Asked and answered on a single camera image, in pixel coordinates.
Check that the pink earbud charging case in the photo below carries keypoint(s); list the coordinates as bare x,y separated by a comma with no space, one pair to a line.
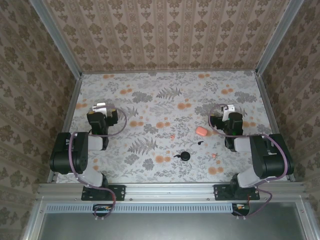
201,131

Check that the black round charging case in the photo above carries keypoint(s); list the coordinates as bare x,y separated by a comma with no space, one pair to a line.
185,156

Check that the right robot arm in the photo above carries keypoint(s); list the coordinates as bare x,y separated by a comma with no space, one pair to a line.
270,155

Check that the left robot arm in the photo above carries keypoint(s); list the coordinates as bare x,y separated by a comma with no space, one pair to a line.
67,155

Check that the black connector board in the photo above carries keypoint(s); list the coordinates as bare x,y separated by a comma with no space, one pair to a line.
102,208
241,207

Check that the grey metal sheet panel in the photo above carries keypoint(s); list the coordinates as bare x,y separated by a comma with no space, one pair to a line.
175,227

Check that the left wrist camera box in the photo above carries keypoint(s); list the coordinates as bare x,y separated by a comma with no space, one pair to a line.
98,107

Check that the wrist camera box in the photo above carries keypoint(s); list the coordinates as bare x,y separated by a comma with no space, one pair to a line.
230,108
98,107

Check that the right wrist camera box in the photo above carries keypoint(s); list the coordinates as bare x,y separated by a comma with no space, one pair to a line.
230,108

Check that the aluminium table side rail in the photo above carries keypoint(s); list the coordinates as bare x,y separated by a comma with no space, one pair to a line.
70,110
267,105

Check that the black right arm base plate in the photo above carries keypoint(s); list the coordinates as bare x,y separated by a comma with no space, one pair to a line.
221,192

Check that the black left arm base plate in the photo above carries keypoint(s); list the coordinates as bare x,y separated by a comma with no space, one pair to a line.
117,192

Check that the aluminium frame post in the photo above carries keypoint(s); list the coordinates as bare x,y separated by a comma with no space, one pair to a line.
59,41
276,37

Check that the aluminium front frame rail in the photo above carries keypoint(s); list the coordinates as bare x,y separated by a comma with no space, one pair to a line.
170,191

